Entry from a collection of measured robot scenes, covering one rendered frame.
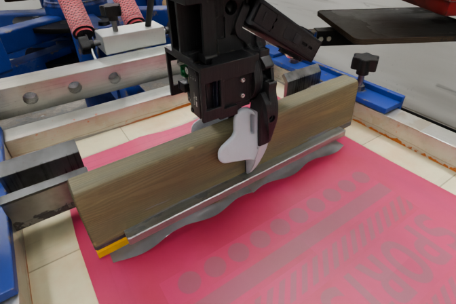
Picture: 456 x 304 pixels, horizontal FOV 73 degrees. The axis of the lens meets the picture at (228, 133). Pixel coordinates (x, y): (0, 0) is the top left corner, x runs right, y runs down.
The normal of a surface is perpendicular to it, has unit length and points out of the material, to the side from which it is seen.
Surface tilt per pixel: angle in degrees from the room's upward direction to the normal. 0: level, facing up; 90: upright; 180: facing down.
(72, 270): 0
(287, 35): 90
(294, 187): 0
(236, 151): 84
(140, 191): 88
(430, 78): 90
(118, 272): 0
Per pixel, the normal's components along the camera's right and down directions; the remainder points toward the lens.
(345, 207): -0.01, -0.83
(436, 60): -0.83, 0.32
